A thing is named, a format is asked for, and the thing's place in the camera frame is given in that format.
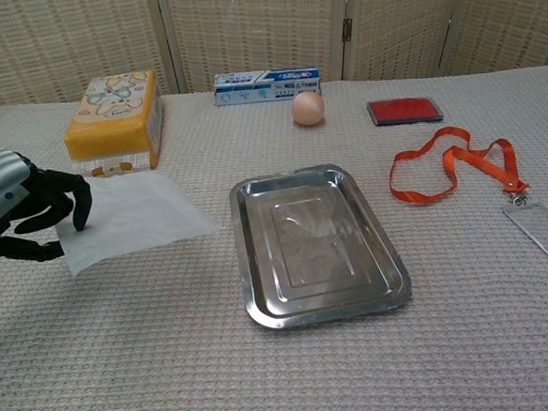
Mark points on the woven folding screen panel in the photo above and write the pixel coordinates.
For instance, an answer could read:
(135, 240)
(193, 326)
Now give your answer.
(55, 42)
(510, 15)
(252, 28)
(402, 22)

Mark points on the metal tray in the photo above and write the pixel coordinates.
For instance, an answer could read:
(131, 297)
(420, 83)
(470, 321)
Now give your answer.
(314, 245)

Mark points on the brown egg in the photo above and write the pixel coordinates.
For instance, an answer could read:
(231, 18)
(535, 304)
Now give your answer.
(308, 109)

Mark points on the brass screen hinge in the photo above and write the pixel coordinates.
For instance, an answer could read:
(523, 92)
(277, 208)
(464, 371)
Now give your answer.
(347, 29)

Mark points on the clear badge holder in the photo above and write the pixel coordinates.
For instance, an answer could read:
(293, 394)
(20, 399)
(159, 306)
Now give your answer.
(546, 229)

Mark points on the beige woven tablecloth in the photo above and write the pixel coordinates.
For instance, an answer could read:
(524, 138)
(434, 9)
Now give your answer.
(124, 343)

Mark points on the blue white toothpaste box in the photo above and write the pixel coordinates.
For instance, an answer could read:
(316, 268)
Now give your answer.
(266, 87)

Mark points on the yellow cartoon tissue pack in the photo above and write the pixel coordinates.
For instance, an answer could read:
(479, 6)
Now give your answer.
(112, 113)

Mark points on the red box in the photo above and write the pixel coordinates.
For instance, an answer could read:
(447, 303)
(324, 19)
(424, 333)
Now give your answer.
(404, 110)

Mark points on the white paper sheet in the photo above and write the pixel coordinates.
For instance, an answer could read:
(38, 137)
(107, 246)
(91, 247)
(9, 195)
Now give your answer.
(138, 215)

